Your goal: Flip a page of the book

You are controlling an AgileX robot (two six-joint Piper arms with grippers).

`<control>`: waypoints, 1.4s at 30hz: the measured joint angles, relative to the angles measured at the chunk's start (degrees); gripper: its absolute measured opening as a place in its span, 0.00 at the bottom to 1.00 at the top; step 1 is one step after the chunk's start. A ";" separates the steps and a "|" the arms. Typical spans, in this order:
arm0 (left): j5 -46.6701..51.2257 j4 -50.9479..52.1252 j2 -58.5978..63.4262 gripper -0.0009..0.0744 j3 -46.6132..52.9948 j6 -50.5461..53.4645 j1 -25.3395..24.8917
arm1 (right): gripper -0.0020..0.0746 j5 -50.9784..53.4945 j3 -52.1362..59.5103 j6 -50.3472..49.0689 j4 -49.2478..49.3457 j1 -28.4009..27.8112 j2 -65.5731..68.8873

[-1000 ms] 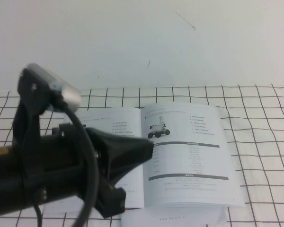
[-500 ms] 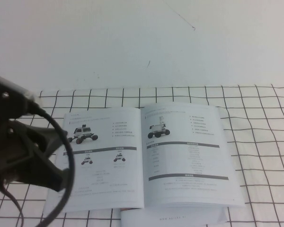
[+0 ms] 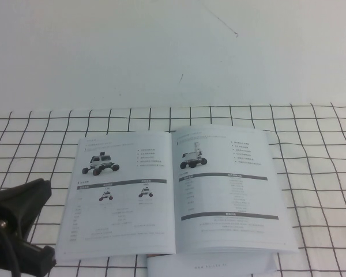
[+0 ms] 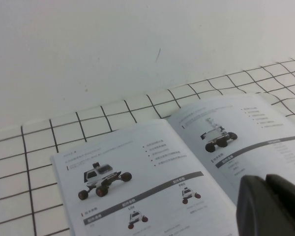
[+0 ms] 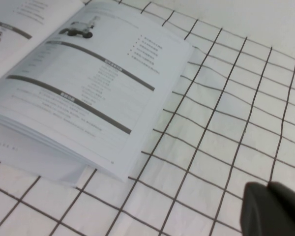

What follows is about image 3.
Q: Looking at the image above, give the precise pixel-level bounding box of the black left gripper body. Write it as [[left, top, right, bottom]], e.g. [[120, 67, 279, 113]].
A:
[[0, 213, 58, 277]]

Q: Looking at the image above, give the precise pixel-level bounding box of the white black-grid tablecloth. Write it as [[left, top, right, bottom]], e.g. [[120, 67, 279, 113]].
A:
[[0, 102, 346, 277]]

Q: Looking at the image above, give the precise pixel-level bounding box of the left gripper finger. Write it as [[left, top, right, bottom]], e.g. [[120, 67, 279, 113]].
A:
[[0, 178, 46, 203], [0, 179, 52, 241]]

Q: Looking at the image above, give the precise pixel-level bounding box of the white product catalogue book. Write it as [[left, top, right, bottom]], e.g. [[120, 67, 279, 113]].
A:
[[55, 124, 301, 258]]

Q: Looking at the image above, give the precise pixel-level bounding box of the white sheet with web address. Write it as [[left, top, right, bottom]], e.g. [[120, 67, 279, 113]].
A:
[[146, 249, 278, 275]]

